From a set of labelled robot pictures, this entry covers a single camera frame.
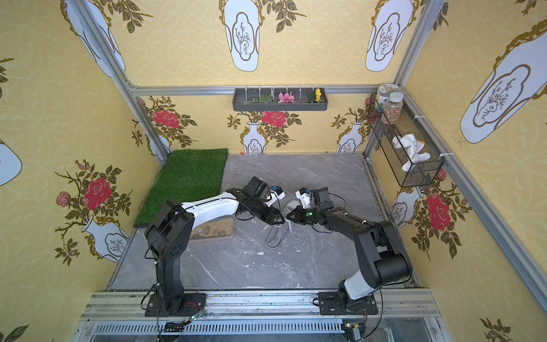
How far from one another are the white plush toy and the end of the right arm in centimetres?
27

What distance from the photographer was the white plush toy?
0.71 metres

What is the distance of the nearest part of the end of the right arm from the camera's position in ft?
2.41
